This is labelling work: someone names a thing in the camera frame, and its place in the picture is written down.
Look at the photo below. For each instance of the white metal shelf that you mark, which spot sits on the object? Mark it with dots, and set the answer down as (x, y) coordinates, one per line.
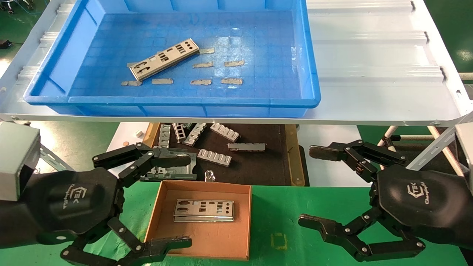
(369, 55)

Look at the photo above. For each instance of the small black floor device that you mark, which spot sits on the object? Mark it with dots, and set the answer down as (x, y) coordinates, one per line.
(5, 44)

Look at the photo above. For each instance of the black chair casters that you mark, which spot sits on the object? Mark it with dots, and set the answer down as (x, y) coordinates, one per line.
(16, 5)

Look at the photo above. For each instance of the grey slotted metal bracket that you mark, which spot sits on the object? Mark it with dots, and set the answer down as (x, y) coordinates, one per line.
(194, 133)
(164, 135)
(214, 157)
(179, 131)
(224, 132)
(246, 146)

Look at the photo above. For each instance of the green table cloth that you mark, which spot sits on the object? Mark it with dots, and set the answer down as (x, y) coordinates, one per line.
(281, 214)

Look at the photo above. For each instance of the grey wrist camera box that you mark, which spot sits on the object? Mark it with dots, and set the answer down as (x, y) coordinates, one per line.
(14, 159)
(466, 147)

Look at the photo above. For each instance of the large grey metal plate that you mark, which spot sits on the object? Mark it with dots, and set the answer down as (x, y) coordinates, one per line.
(186, 169)

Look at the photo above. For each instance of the blue plastic tray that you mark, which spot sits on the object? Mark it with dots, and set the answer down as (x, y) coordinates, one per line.
(258, 37)

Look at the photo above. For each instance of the dark tray with wooden frame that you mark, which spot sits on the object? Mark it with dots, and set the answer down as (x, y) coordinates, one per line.
(258, 166)

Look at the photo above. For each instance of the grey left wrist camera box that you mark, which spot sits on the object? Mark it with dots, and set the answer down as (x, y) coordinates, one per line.
(14, 159)

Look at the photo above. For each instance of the perforated steel brace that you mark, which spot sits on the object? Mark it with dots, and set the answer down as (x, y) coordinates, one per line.
(55, 159)

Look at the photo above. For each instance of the silver IO shield plate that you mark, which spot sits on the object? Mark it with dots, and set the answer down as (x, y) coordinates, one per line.
(196, 213)
(171, 54)
(203, 220)

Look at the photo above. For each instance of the white frame pipe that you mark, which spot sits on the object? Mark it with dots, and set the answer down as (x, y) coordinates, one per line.
(455, 163)
(466, 75)
(417, 137)
(388, 135)

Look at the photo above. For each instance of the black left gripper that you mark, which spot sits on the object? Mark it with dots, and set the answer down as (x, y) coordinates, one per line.
(74, 199)

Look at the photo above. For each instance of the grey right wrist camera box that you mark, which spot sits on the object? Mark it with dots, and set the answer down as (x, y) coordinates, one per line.
(466, 147)

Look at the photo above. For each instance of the brown cardboard box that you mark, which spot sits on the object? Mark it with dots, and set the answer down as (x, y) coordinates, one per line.
(207, 240)

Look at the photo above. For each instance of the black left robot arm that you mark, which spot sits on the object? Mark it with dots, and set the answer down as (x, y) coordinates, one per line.
(9, 225)

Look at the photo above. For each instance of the white angle steel brace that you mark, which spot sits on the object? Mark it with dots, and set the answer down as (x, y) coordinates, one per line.
(436, 146)

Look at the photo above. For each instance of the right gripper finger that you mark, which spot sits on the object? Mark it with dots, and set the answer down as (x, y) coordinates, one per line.
(329, 152)
(317, 222)

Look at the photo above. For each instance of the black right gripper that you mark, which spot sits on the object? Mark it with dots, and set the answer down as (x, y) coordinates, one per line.
(425, 203)

